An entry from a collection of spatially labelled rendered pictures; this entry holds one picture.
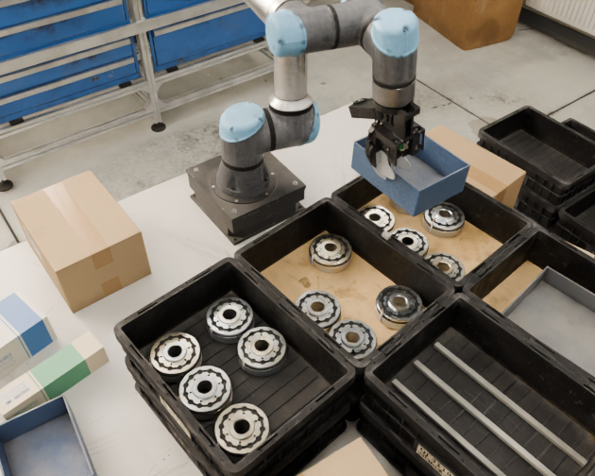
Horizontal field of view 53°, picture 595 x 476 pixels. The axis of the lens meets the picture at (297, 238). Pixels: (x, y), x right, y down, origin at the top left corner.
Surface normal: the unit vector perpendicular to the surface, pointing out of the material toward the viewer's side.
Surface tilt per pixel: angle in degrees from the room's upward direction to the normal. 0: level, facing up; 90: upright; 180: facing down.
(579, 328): 0
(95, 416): 0
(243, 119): 6
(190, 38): 90
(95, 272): 90
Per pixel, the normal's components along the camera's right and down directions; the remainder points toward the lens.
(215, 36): 0.59, 0.58
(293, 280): 0.01, -0.70
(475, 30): 0.41, 0.66
